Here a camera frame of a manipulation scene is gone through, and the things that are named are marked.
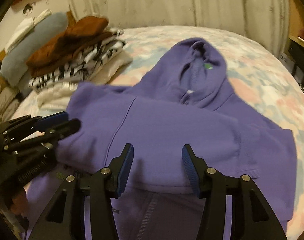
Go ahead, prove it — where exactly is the purple hoodie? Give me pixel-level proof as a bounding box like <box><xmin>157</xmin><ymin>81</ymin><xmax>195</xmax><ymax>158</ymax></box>
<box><xmin>24</xmin><ymin>37</ymin><xmax>298</xmax><ymax>240</ymax></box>

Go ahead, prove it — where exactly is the beige pillow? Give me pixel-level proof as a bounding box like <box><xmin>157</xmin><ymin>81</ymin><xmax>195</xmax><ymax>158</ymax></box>
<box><xmin>0</xmin><ymin>86</ymin><xmax>20</xmax><ymax>124</ymax></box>

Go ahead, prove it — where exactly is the cream satin folded garment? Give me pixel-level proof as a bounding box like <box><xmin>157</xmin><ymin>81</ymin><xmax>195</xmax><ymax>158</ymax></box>
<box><xmin>36</xmin><ymin>50</ymin><xmax>132</xmax><ymax>111</ymax></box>

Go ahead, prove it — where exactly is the black white patterned garment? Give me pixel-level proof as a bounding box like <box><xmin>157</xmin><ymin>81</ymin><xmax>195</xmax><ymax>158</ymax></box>
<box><xmin>29</xmin><ymin>28</ymin><xmax>126</xmax><ymax>92</ymax></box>

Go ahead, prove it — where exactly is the white folded towel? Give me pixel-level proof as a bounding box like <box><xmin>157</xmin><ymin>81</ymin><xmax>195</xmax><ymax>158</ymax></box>
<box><xmin>4</xmin><ymin>9</ymin><xmax>53</xmax><ymax>54</ymax></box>

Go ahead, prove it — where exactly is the brown folded garment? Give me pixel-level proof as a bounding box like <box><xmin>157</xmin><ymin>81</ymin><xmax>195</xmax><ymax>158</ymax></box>
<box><xmin>26</xmin><ymin>16</ymin><xmax>112</xmax><ymax>77</ymax></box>

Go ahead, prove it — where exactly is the floral bed cover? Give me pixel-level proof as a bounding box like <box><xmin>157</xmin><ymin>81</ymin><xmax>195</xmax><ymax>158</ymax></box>
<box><xmin>27</xmin><ymin>27</ymin><xmax>304</xmax><ymax>239</ymax></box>

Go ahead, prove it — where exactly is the wooden desk shelf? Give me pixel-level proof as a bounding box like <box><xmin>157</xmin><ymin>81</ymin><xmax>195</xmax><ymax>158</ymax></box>
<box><xmin>288</xmin><ymin>0</ymin><xmax>304</xmax><ymax>48</ymax></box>

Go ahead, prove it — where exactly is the beige patterned curtain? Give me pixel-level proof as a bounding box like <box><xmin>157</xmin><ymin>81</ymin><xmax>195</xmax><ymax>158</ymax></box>
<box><xmin>68</xmin><ymin>0</ymin><xmax>290</xmax><ymax>56</ymax></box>

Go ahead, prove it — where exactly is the face wall sticker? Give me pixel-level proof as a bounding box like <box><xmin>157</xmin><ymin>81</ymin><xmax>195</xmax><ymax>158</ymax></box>
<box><xmin>22</xmin><ymin>2</ymin><xmax>36</xmax><ymax>17</ymax></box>

